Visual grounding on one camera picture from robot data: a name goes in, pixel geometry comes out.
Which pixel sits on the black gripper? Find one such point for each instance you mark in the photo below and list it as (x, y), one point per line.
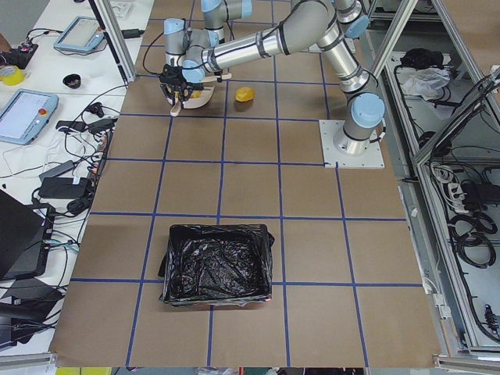
(174, 79)

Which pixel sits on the beige plastic dustpan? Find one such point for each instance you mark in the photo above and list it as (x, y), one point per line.
(192, 103)

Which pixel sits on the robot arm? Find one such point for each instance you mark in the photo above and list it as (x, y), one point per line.
(194, 57)
(216, 13)

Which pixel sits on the pink bin with black bag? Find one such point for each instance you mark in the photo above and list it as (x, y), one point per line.
(217, 265)

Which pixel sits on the blue teach pendant far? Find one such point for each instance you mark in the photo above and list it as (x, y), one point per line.
(82, 36)

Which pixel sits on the blue teach pendant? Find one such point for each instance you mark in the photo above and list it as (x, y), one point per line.
(82, 36)
(25, 115)

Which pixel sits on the blue teach pendant near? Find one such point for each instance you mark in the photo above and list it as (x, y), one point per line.
(25, 115)

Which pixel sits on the black power adapter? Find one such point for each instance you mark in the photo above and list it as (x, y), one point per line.
(63, 187)

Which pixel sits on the yellow tape roll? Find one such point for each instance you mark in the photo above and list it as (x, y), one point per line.
(11, 75)

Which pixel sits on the black laptop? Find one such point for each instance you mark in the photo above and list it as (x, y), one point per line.
(25, 232)

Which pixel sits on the aluminium frame post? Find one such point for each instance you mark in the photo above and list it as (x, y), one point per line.
(106, 18)

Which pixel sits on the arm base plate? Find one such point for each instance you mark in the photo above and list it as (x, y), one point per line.
(342, 152)

